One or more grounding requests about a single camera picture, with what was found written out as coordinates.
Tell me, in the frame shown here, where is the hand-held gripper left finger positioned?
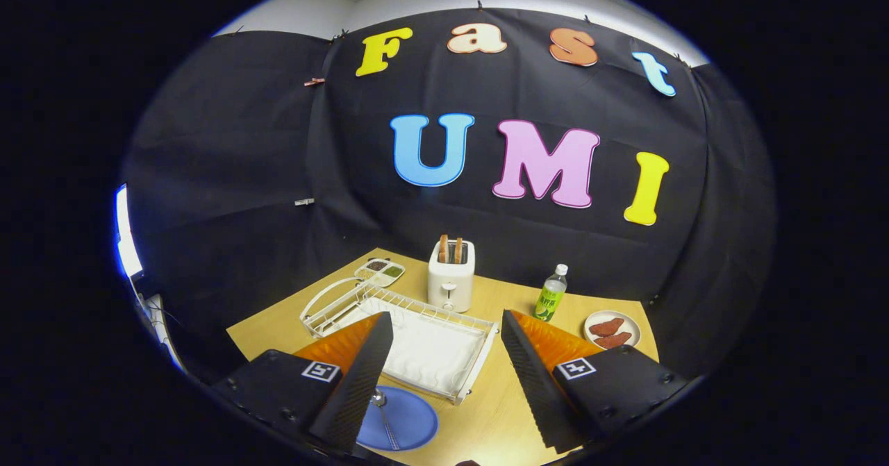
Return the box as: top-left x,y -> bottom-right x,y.
212,311 -> 395,454

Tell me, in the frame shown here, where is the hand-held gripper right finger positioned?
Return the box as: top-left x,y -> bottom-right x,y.
500,309 -> 690,454

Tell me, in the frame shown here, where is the spoon with blue checkered handle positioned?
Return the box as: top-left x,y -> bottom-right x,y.
372,391 -> 401,451

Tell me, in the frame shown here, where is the blue plate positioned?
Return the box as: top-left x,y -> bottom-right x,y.
356,385 -> 440,451

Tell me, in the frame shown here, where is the white wire dish rack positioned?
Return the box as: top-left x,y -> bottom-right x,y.
299,276 -> 499,406

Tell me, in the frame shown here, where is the white oval dish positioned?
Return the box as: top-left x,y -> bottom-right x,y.
584,310 -> 642,350

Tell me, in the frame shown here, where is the green label drink bottle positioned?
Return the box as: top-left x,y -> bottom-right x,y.
533,264 -> 570,322

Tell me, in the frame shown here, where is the white compartment seasoning tray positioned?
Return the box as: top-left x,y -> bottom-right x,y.
354,258 -> 406,288

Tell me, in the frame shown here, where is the white toaster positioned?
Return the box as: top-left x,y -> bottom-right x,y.
427,239 -> 476,313

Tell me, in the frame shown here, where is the white device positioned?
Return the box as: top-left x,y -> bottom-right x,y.
139,292 -> 185,369

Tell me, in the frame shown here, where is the black backdrop cloth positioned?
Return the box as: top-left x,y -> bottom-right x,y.
122,8 -> 777,383

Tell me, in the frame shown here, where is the bright monitor screen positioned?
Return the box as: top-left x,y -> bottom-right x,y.
115,185 -> 143,279

